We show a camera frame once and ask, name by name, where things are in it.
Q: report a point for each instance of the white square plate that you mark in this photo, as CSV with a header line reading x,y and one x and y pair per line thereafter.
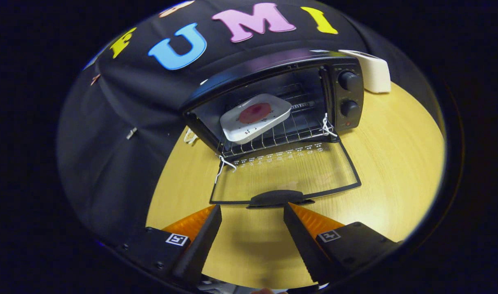
x,y
232,124

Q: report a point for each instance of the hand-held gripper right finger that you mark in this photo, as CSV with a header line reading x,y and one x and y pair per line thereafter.
x,y
302,241

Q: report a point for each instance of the white countertop appliance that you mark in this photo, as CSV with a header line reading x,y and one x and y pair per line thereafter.
x,y
375,75

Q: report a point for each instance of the red clip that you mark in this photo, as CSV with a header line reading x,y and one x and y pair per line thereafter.
x,y
95,79

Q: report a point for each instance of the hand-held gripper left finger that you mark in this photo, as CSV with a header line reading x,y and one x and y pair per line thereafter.
x,y
202,241

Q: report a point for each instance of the silver clip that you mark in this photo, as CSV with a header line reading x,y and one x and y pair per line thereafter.
x,y
131,133

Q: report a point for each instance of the black toaster oven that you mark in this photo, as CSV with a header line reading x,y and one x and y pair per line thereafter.
x,y
249,67

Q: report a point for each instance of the pink ham slice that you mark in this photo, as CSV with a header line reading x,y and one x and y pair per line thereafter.
x,y
255,113

